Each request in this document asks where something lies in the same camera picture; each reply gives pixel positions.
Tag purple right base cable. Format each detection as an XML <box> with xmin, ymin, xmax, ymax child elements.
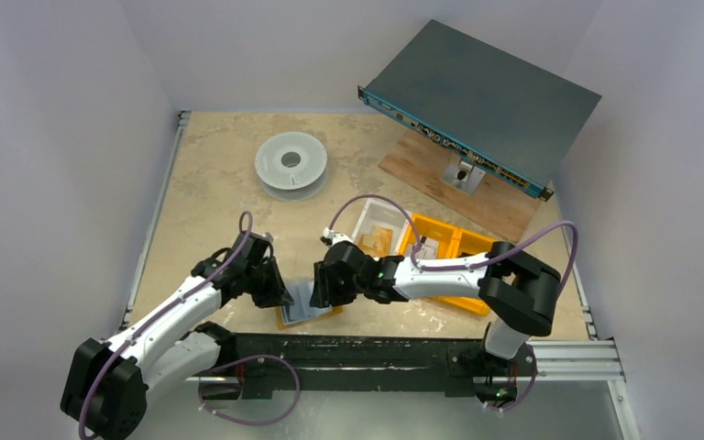
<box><xmin>482</xmin><ymin>346</ymin><xmax>542</xmax><ymax>414</ymax></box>

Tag brown wooden board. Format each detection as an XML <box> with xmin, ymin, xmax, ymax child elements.
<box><xmin>379</xmin><ymin>132</ymin><xmax>541</xmax><ymax>242</ymax></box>

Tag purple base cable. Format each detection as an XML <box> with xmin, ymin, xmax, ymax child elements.
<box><xmin>197</xmin><ymin>353</ymin><xmax>299</xmax><ymax>426</ymax></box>
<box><xmin>482</xmin><ymin>346</ymin><xmax>542</xmax><ymax>414</ymax></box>

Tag white filament spool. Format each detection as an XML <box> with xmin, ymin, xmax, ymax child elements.
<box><xmin>254</xmin><ymin>131</ymin><xmax>328</xmax><ymax>202</ymax></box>

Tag gold credit cards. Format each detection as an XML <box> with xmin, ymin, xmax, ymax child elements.
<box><xmin>357</xmin><ymin>226</ymin><xmax>393</xmax><ymax>258</ymax></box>

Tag white card in bin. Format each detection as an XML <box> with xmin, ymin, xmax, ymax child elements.
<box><xmin>406</xmin><ymin>236</ymin><xmax>440</xmax><ymax>259</ymax></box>

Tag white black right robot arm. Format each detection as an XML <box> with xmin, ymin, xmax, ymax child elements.
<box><xmin>310</xmin><ymin>228</ymin><xmax>563</xmax><ymax>373</ymax></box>

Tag blue grey network switch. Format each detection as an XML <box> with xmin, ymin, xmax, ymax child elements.
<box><xmin>357</xmin><ymin>19</ymin><xmax>601</xmax><ymax>201</ymax></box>

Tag yellow plastic bin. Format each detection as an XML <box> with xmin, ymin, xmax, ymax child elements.
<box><xmin>432</xmin><ymin>228</ymin><xmax>493</xmax><ymax>316</ymax></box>
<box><xmin>412</xmin><ymin>213</ymin><xmax>459</xmax><ymax>259</ymax></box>

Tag grey metal stand bracket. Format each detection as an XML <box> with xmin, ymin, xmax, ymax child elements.
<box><xmin>441</xmin><ymin>157</ymin><xmax>487</xmax><ymax>194</ymax></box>

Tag yellow leather card holder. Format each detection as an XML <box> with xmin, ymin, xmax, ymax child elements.
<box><xmin>276</xmin><ymin>278</ymin><xmax>343</xmax><ymax>330</ymax></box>

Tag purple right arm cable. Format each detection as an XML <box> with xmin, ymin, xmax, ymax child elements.
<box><xmin>326</xmin><ymin>193</ymin><xmax>579</xmax><ymax>302</ymax></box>

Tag aluminium frame rail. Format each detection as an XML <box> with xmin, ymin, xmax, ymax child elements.
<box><xmin>72</xmin><ymin>109</ymin><xmax>193</xmax><ymax>440</ymax></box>

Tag yellow plastic bin middle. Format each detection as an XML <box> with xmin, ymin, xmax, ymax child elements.
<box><xmin>412</xmin><ymin>213</ymin><xmax>459</xmax><ymax>259</ymax></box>

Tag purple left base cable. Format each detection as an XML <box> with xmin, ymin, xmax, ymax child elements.
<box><xmin>197</xmin><ymin>353</ymin><xmax>299</xmax><ymax>426</ymax></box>

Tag white plastic bin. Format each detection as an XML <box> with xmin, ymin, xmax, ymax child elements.
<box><xmin>352</xmin><ymin>198</ymin><xmax>410</xmax><ymax>256</ymax></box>

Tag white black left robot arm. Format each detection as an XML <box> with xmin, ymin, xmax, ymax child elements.
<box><xmin>60</xmin><ymin>230</ymin><xmax>292</xmax><ymax>439</ymax></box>

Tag yellow plastic bin right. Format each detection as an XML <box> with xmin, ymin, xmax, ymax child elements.
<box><xmin>432</xmin><ymin>228</ymin><xmax>493</xmax><ymax>316</ymax></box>

